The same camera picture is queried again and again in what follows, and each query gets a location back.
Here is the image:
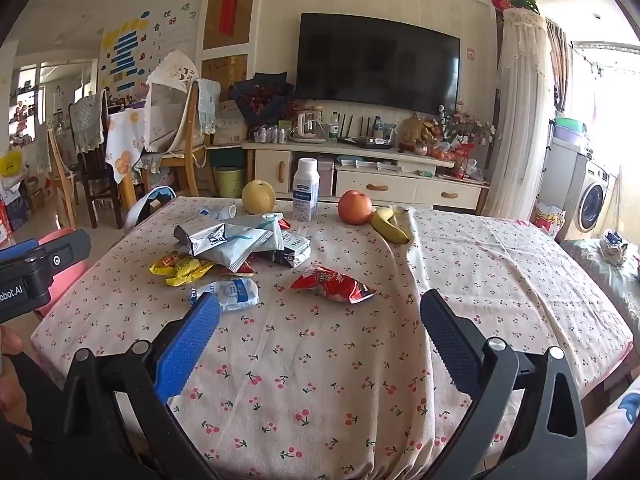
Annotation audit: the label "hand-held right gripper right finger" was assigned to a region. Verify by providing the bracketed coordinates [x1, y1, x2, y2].
[419, 289, 588, 480]

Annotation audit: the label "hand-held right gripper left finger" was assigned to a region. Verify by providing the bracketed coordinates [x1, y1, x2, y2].
[52, 292, 223, 480]

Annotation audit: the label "small blue white packet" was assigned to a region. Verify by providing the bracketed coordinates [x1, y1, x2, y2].
[189, 277, 260, 312]

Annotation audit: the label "yellow snack wrapper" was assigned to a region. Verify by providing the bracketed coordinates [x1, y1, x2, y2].
[150, 252, 215, 288]

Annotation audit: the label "red wrapper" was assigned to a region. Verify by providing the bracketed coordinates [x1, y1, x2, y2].
[217, 256, 256, 277]

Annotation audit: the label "light blue wet wipes packet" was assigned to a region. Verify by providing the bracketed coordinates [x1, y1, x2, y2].
[220, 212, 285, 273]

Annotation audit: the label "red snack packet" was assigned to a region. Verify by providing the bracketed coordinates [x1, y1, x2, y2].
[290, 266, 377, 306]

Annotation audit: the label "person's left hand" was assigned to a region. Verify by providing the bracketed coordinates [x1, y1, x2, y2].
[0, 327, 26, 423]

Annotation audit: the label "light wooden chair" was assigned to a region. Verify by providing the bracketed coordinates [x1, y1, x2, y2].
[141, 80, 221, 197]
[46, 120, 82, 229]

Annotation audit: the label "yellow plastic bag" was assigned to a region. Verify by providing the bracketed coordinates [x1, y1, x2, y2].
[0, 150, 24, 177]

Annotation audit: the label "dark wooden chair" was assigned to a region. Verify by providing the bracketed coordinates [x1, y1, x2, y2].
[69, 89, 126, 231]

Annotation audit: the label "person's dark clothing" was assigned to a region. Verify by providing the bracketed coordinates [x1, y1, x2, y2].
[0, 357, 68, 480]

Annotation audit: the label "yellow banana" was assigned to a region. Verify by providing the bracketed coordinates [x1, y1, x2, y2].
[370, 207, 412, 245]

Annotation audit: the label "cherry print tablecloth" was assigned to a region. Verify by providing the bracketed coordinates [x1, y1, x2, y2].
[30, 195, 633, 478]

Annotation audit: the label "dining table orange print cloth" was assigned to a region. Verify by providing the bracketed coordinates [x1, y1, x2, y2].
[104, 105, 151, 211]

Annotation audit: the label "red paper bag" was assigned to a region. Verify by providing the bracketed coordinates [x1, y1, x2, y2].
[532, 202, 566, 237]

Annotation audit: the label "patterned sofa cover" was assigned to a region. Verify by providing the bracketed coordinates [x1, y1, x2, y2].
[559, 237, 640, 361]

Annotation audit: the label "yellow pear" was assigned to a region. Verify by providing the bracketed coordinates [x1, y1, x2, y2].
[242, 179, 276, 214]

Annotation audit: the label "red apple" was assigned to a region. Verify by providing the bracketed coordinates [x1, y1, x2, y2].
[338, 189, 374, 225]

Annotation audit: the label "green waste bin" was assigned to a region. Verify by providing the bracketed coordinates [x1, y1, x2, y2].
[215, 166, 246, 199]

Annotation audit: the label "white television cabinet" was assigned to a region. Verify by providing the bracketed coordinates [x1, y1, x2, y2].
[241, 137, 491, 211]

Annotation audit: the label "white plastic bottle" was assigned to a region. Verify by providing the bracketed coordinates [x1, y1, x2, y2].
[291, 157, 319, 222]

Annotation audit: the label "silver washing machine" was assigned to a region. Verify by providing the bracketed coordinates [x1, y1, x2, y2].
[567, 157, 618, 233]

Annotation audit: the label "pink storage box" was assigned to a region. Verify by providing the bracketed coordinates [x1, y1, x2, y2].
[316, 156, 335, 197]

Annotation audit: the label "gold ornament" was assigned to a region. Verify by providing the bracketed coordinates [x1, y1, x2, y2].
[400, 115, 443, 146]

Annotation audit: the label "artificial flower arrangement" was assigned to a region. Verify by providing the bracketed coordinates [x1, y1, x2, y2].
[440, 105, 498, 147]

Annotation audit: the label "row of small glass bottles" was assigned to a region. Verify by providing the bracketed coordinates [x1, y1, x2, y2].
[252, 124, 289, 144]

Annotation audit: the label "white cardboard box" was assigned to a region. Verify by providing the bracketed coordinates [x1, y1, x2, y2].
[214, 100, 248, 145]

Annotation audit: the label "stacked plastic tubs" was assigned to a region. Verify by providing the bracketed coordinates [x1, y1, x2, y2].
[552, 117, 589, 150]

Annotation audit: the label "white lace cover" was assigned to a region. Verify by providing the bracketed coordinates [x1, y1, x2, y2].
[482, 7, 553, 221]

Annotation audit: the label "white electric kettle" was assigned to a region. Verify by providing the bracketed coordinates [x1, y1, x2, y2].
[291, 109, 323, 143]

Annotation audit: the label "dark wrapped flower bouquet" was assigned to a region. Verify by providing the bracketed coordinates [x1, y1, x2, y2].
[229, 72, 297, 128]

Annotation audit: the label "black flat television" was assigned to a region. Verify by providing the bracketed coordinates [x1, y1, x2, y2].
[295, 12, 462, 116]

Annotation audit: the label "patterned window curtain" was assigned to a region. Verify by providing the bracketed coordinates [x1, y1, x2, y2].
[547, 17, 573, 121]

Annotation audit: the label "colourful wall learning posters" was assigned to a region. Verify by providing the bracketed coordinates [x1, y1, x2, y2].
[97, 2, 198, 101]

